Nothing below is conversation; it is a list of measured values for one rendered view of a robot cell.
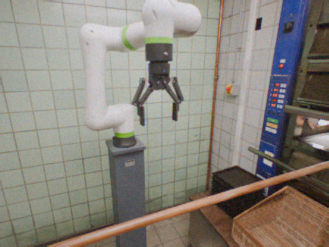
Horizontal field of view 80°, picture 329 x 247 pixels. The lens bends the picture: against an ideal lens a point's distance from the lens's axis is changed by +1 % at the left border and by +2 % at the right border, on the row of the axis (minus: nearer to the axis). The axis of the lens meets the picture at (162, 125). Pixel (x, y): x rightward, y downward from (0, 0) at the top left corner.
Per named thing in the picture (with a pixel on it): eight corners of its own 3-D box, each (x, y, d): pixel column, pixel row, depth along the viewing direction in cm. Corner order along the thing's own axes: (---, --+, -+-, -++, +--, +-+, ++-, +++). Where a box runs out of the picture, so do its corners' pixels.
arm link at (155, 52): (153, 42, 59) (179, 43, 63) (139, 45, 69) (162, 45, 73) (153, 63, 60) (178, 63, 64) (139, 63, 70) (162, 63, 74)
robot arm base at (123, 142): (107, 135, 136) (106, 127, 134) (128, 132, 142) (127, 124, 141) (115, 149, 114) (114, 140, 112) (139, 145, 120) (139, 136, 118)
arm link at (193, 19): (127, 48, 91) (125, 21, 88) (147, 49, 98) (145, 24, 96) (186, 33, 65) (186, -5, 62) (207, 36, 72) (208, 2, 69)
